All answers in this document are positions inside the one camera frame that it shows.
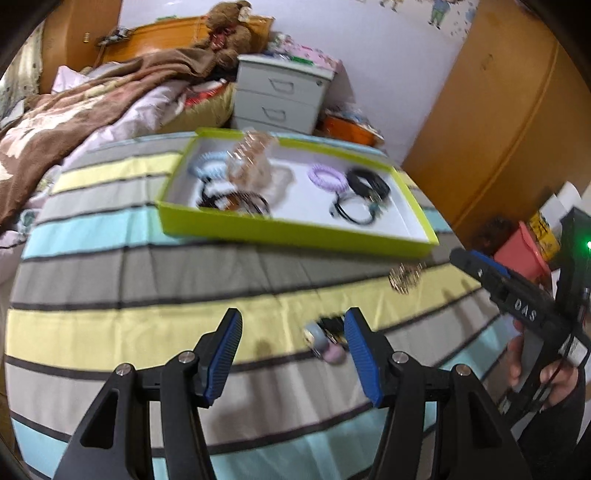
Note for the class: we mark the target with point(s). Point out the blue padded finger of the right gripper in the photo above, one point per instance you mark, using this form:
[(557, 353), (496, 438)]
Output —
[(477, 265)]

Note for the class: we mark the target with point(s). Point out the pink plastic bin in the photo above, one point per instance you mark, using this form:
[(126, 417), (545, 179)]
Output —
[(521, 254)]

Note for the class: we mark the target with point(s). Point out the gold filigree brooch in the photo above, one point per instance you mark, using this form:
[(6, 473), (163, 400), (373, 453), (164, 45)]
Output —
[(405, 277)]

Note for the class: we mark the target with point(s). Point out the black camera module green light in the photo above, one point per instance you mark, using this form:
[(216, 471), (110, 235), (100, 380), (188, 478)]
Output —
[(573, 287)]

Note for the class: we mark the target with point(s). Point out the grey three-drawer nightstand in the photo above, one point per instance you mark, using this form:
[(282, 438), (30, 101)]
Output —
[(278, 95)]

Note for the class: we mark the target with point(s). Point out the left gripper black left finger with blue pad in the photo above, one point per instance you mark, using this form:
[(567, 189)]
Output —
[(215, 354)]

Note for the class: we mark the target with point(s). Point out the dark beaded hair accessory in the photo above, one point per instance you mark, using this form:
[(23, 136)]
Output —
[(237, 201)]

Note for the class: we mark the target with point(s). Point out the person right hand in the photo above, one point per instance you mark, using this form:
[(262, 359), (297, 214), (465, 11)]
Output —
[(560, 376)]

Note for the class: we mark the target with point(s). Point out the brown fleece blanket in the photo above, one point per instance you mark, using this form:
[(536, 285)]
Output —
[(57, 124)]

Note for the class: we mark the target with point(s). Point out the rose gold hair claw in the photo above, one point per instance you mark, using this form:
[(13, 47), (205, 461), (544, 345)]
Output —
[(248, 162)]

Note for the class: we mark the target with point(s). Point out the orange storage box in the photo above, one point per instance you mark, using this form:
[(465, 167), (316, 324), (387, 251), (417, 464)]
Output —
[(350, 131)]

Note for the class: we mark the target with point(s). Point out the wooden headboard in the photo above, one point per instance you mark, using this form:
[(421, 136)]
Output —
[(177, 33)]

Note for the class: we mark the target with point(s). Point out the green white tray box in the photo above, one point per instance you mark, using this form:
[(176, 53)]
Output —
[(300, 214)]

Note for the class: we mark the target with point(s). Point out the brown teddy bear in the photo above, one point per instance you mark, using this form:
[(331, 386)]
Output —
[(227, 36)]

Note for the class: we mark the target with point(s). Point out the wooden wardrobe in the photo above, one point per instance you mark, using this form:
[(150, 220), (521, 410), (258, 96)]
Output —
[(509, 129)]

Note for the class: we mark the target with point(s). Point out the pink floral box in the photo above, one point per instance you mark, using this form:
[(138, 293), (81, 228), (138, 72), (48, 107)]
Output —
[(286, 45)]

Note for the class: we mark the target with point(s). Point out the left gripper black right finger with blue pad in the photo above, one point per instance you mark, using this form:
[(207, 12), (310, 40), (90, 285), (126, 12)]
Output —
[(372, 355)]

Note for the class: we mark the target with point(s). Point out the striped tablecloth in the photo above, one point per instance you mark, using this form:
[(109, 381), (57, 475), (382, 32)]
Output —
[(100, 284)]

